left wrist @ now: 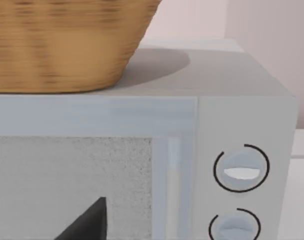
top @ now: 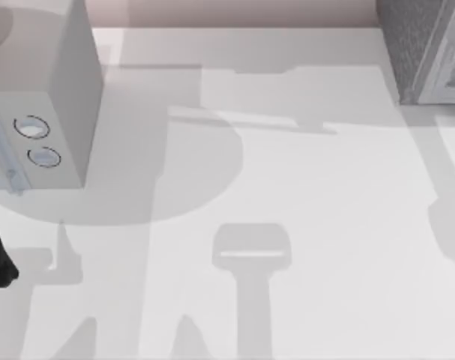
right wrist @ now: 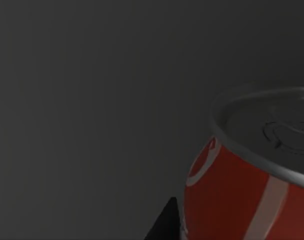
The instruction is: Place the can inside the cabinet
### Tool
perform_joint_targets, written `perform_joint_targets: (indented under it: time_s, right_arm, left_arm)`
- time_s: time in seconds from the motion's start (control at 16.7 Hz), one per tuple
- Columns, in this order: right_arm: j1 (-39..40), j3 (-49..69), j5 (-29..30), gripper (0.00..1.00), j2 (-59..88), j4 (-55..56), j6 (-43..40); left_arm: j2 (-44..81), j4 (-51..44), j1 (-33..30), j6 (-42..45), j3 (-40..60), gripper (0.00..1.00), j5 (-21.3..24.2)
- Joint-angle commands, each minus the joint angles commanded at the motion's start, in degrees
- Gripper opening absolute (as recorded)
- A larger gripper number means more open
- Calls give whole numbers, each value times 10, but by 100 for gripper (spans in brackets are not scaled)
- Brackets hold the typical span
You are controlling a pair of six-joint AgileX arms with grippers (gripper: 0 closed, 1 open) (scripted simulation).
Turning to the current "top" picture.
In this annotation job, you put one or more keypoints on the pale microwave oven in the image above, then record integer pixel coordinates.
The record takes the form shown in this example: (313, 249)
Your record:
(62, 75)

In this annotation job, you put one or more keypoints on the microwave oven knob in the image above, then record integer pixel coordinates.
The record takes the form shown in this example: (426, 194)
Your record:
(31, 127)
(44, 157)

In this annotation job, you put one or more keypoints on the grey cabinet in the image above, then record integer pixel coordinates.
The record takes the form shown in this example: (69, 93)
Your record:
(410, 48)

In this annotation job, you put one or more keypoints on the microwave oven door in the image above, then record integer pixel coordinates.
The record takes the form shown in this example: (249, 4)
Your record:
(2, 157)

